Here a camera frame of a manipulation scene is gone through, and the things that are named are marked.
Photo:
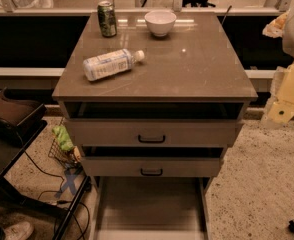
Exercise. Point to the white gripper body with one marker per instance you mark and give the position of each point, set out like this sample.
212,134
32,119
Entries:
282,85

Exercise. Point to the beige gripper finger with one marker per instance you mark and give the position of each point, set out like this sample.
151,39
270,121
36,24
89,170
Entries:
277,113

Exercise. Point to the green soda can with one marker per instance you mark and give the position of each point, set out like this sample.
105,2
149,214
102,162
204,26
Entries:
107,18

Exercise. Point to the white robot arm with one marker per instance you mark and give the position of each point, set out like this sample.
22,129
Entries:
283,26

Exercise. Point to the open bottom drawer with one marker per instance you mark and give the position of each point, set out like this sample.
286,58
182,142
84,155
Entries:
150,208

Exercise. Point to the white ceramic bowl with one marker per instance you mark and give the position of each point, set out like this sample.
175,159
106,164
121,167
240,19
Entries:
159,22

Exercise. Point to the white plastic bottle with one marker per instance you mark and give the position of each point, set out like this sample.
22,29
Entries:
102,66

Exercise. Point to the green bag in basket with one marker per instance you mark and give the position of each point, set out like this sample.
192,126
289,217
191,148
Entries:
62,138

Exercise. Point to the black side table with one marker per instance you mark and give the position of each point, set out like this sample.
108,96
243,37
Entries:
21,121

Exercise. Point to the white shoe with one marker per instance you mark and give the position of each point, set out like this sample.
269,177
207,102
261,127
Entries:
19,231

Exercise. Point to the top drawer with handle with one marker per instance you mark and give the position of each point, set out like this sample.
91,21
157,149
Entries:
154,133

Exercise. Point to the wire basket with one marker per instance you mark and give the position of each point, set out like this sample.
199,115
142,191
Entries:
67,159

